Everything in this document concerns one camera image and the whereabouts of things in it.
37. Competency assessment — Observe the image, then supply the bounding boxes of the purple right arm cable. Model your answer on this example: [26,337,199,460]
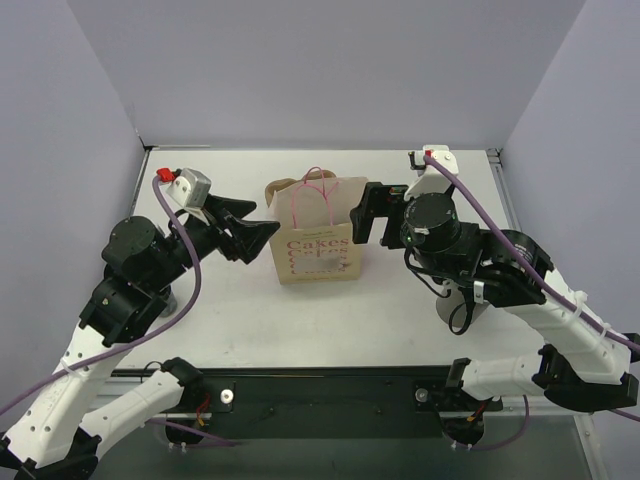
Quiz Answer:
[423,154,640,451]

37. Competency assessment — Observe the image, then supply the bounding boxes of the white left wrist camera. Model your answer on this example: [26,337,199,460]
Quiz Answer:
[156,168,211,224]

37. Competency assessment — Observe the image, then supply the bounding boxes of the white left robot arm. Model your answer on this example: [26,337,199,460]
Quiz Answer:
[1,207,280,479]

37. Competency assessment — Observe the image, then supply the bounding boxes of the pink and cream paper bag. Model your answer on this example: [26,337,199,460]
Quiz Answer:
[267,167,368,285]

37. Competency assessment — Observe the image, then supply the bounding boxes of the black paper cup with lettering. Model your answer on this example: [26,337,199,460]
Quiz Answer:
[160,294,178,318]

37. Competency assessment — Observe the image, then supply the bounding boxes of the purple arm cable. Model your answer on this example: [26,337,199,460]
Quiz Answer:
[0,177,239,446]
[423,154,640,451]

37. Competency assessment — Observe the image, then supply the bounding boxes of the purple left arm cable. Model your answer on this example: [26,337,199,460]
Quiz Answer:
[0,177,239,446]

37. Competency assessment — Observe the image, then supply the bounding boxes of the grey cup with cable ties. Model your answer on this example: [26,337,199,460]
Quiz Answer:
[436,283,489,336]

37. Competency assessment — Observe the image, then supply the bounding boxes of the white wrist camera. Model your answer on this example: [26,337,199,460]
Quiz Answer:
[404,145,459,201]
[156,168,211,224]

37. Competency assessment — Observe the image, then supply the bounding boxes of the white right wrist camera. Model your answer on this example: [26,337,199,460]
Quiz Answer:
[404,145,459,201]

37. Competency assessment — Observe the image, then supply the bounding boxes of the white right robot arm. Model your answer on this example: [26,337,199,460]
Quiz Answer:
[207,182,639,413]

